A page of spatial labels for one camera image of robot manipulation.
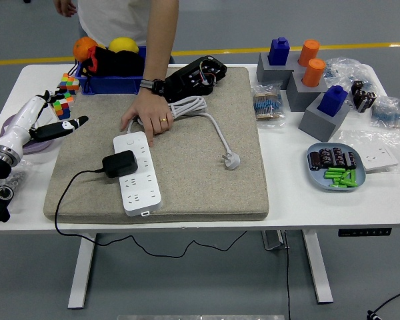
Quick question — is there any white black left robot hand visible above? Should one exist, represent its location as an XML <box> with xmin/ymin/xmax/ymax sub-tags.
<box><xmin>0</xmin><ymin>89</ymin><xmax>90</xmax><ymax>148</ymax></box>

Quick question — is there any white power strip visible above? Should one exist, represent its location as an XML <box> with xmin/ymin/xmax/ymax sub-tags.
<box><xmin>112</xmin><ymin>131</ymin><xmax>163</xmax><ymax>217</ymax></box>

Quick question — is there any metal bracket under table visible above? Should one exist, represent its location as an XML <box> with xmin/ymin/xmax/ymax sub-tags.
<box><xmin>260</xmin><ymin>229</ymin><xmax>291</xmax><ymax>251</ymax></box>

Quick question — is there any black plug adapter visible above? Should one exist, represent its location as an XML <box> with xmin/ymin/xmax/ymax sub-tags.
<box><xmin>101</xmin><ymin>149</ymin><xmax>139</xmax><ymax>179</ymax></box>

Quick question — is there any black wristwatch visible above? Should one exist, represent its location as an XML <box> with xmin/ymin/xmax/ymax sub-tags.
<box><xmin>139</xmin><ymin>78</ymin><xmax>167</xmax><ymax>97</ymax></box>

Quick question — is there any white wall switch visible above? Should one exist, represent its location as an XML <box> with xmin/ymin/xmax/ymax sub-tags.
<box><xmin>33</xmin><ymin>103</ymin><xmax>61</xmax><ymax>129</ymax></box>

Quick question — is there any white table leg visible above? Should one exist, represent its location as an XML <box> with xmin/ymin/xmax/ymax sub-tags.
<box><xmin>67</xmin><ymin>233</ymin><xmax>98</xmax><ymax>310</ymax></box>
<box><xmin>301</xmin><ymin>229</ymin><xmax>335</xmax><ymax>305</ymax></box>

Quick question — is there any orange fruit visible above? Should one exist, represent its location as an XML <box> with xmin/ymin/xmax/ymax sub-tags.
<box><xmin>73</xmin><ymin>36</ymin><xmax>99</xmax><ymax>63</ymax></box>

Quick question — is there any grey-brown mat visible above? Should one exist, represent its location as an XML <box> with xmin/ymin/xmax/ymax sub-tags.
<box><xmin>43</xmin><ymin>66</ymin><xmax>270</xmax><ymax>224</ymax></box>

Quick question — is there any grey-blue plate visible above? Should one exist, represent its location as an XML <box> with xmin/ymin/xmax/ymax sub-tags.
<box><xmin>306</xmin><ymin>142</ymin><xmax>368</xmax><ymax>193</ymax></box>

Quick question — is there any yellow lemon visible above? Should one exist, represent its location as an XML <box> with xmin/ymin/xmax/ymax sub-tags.
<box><xmin>108</xmin><ymin>37</ymin><xmax>140</xmax><ymax>54</ymax></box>

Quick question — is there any blue peg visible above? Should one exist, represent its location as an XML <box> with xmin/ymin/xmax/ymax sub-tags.
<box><xmin>317</xmin><ymin>85</ymin><xmax>349</xmax><ymax>117</ymax></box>
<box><xmin>268</xmin><ymin>36</ymin><xmax>291</xmax><ymax>67</ymax></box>

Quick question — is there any black floor cable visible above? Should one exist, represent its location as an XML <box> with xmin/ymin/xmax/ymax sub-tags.
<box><xmin>366</xmin><ymin>285</ymin><xmax>400</xmax><ymax>320</ymax></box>

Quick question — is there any grey power strip cord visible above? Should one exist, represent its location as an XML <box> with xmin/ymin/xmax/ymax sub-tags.
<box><xmin>125</xmin><ymin>95</ymin><xmax>241</xmax><ymax>171</ymax></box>

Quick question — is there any black open electronic device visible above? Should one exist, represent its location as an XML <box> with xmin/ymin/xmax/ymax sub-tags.
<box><xmin>163</xmin><ymin>55</ymin><xmax>228</xmax><ymax>103</ymax></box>

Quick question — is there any clear plastic bag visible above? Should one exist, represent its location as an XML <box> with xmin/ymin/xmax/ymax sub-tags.
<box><xmin>338</xmin><ymin>128</ymin><xmax>400</xmax><ymax>176</ymax></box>

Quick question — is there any person's left hand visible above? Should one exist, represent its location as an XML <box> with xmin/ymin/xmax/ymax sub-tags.
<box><xmin>120</xmin><ymin>87</ymin><xmax>173</xmax><ymax>147</ymax></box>

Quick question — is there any black table control panel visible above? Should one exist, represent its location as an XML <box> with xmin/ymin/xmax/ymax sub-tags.
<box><xmin>337</xmin><ymin>227</ymin><xmax>393</xmax><ymax>238</ymax></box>

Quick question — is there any person's right hand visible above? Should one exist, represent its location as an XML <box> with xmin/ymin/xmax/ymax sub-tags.
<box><xmin>53</xmin><ymin>0</ymin><xmax>78</xmax><ymax>18</ymax></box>

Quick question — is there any black red cloth pouch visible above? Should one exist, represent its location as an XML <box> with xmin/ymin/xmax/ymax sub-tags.
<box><xmin>75</xmin><ymin>45</ymin><xmax>146</xmax><ymax>78</ymax></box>

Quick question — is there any clear bag of resistors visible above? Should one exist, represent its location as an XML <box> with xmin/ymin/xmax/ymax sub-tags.
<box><xmin>323</xmin><ymin>57</ymin><xmax>377</xmax><ymax>89</ymax></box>
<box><xmin>252</xmin><ymin>83</ymin><xmax>287</xmax><ymax>129</ymax></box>
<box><xmin>369</xmin><ymin>95</ymin><xmax>400</xmax><ymax>129</ymax></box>

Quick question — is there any purple plate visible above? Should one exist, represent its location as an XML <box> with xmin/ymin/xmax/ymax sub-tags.
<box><xmin>0</xmin><ymin>113</ymin><xmax>63</xmax><ymax>155</ymax></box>

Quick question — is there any colourful puzzle cube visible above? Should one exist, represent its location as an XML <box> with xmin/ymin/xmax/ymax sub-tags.
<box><xmin>58</xmin><ymin>73</ymin><xmax>81</xmax><ymax>95</ymax></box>
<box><xmin>51</xmin><ymin>91</ymin><xmax>75</xmax><ymax>121</ymax></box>

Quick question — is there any thin black adapter cord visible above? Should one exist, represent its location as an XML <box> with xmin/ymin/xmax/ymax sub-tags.
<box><xmin>54</xmin><ymin>168</ymin><xmax>249</xmax><ymax>259</ymax></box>

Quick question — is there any white wall socket panel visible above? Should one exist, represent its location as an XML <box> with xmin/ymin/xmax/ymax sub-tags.
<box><xmin>361</xmin><ymin>145</ymin><xmax>400</xmax><ymax>173</ymax></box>

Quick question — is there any bag of black capacitors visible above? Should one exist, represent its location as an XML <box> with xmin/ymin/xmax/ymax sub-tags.
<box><xmin>350</xmin><ymin>79</ymin><xmax>378</xmax><ymax>113</ymax></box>

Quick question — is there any orange cylinder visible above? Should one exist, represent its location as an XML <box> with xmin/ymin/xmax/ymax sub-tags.
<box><xmin>301</xmin><ymin>58</ymin><xmax>327</xmax><ymax>87</ymax></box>
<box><xmin>298</xmin><ymin>39</ymin><xmax>321</xmax><ymax>67</ymax></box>

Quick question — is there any black hanging cable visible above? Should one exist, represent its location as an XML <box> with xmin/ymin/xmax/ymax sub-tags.
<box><xmin>282</xmin><ymin>229</ymin><xmax>293</xmax><ymax>320</ymax></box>

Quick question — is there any blue plastic bin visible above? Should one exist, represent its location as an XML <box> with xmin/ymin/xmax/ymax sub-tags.
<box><xmin>75</xmin><ymin>45</ymin><xmax>151</xmax><ymax>96</ymax></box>

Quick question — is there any grey block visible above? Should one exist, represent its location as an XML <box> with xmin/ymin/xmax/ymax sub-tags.
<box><xmin>299</xmin><ymin>92</ymin><xmax>351</xmax><ymax>143</ymax></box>
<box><xmin>285</xmin><ymin>69</ymin><xmax>329</xmax><ymax>113</ymax></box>
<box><xmin>256</xmin><ymin>51</ymin><xmax>303</xmax><ymax>85</ymax></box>

